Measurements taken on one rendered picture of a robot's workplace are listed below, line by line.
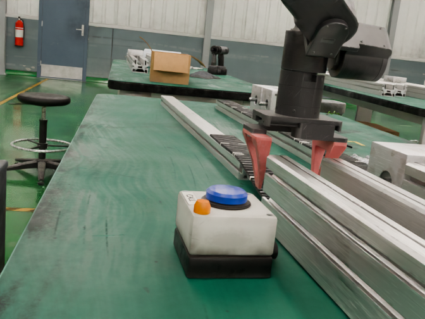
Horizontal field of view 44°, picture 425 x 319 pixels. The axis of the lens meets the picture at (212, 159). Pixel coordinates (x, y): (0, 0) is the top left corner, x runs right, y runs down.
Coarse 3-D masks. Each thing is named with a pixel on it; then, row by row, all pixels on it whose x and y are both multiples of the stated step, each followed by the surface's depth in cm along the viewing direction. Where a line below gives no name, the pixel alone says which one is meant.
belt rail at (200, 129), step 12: (168, 96) 173; (168, 108) 158; (180, 108) 144; (180, 120) 137; (192, 120) 124; (204, 120) 126; (192, 132) 121; (204, 132) 109; (216, 132) 110; (204, 144) 109; (216, 144) 99; (216, 156) 98; (228, 156) 90; (228, 168) 90; (240, 168) 85
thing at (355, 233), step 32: (288, 160) 61; (288, 192) 56; (320, 192) 49; (352, 192) 57; (384, 192) 51; (288, 224) 55; (320, 224) 48; (352, 224) 42; (384, 224) 40; (416, 224) 46; (320, 256) 48; (352, 256) 42; (384, 256) 40; (416, 256) 34; (352, 288) 42; (384, 288) 38; (416, 288) 36
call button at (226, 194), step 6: (210, 186) 50; (216, 186) 50; (222, 186) 51; (228, 186) 51; (234, 186) 51; (210, 192) 49; (216, 192) 48; (222, 192) 48; (228, 192) 49; (234, 192) 49; (240, 192) 49; (246, 192) 50; (210, 198) 49; (216, 198) 48; (222, 198) 48; (228, 198) 48; (234, 198) 48; (240, 198) 48; (246, 198) 49
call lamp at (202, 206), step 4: (200, 200) 46; (204, 200) 46; (196, 204) 46; (200, 204) 46; (204, 204) 46; (208, 204) 46; (196, 208) 46; (200, 208) 46; (204, 208) 46; (208, 208) 46; (196, 212) 46; (200, 212) 46; (204, 212) 46; (208, 212) 46
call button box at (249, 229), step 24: (192, 192) 52; (192, 216) 46; (216, 216) 46; (240, 216) 47; (264, 216) 47; (192, 240) 46; (216, 240) 46; (240, 240) 47; (264, 240) 47; (192, 264) 46; (216, 264) 47; (240, 264) 47; (264, 264) 48
